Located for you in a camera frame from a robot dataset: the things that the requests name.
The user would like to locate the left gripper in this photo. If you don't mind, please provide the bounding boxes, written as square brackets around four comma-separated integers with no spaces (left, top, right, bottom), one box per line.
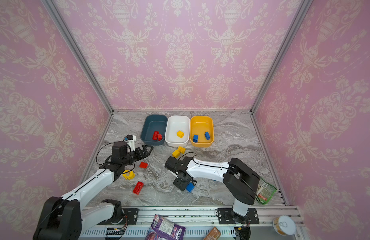
[121,144,154,168]

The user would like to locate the white container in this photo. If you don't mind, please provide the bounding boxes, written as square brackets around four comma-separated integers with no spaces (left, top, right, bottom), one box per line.
[165,115,190,147]

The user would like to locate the dark teal container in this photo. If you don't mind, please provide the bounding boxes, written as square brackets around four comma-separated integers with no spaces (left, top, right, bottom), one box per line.
[141,115,168,146]

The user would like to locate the yellow container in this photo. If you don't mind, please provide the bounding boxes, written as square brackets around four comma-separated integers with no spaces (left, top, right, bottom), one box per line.
[189,116,214,148]

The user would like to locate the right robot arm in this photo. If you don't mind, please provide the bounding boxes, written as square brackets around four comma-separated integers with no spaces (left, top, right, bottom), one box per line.
[165,157,260,225]

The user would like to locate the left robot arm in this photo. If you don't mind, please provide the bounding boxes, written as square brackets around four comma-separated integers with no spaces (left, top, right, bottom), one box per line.
[33,141,154,240]

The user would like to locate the small red lego brick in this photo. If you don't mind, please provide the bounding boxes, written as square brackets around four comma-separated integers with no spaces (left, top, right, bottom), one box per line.
[140,162,148,169]

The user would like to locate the yellow tape roll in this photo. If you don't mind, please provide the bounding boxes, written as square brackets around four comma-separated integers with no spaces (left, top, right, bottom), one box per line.
[122,170,135,180]

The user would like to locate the long red lego brick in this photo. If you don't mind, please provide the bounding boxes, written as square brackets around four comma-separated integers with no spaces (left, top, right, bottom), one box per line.
[133,181,144,195]

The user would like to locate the purple snack bag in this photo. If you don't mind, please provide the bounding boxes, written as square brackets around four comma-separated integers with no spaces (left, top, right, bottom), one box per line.
[145,215,186,240]

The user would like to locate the brown snack packet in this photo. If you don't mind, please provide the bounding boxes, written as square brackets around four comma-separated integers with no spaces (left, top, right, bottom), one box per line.
[203,227,221,240]

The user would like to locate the green snack bag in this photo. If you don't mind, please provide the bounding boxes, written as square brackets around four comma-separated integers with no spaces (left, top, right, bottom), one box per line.
[256,178,278,205]

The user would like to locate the white round can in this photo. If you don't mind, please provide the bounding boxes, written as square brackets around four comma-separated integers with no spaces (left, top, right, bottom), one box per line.
[272,216,296,236]

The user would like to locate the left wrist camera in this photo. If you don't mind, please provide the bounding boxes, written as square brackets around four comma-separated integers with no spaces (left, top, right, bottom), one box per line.
[124,135,137,152]

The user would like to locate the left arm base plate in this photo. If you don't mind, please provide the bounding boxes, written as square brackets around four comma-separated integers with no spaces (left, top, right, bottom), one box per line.
[99,208,139,225]

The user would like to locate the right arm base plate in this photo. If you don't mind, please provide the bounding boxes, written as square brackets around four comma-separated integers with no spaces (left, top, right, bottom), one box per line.
[216,208,260,225]

